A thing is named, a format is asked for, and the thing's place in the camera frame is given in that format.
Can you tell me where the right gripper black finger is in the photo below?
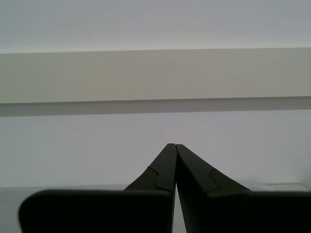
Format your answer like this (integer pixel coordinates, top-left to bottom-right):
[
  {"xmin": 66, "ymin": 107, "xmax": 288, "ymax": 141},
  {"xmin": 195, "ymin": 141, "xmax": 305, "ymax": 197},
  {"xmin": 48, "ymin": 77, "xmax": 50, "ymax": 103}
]
[
  {"xmin": 176, "ymin": 144, "xmax": 311, "ymax": 233},
  {"xmin": 18, "ymin": 143, "xmax": 177, "ymax": 233}
]

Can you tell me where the beige horizontal wall panel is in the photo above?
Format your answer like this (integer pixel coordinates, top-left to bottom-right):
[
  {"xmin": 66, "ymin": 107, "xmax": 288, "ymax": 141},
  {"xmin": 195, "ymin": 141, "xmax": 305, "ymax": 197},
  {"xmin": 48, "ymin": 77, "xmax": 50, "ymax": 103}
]
[{"xmin": 0, "ymin": 48, "xmax": 311, "ymax": 104}]

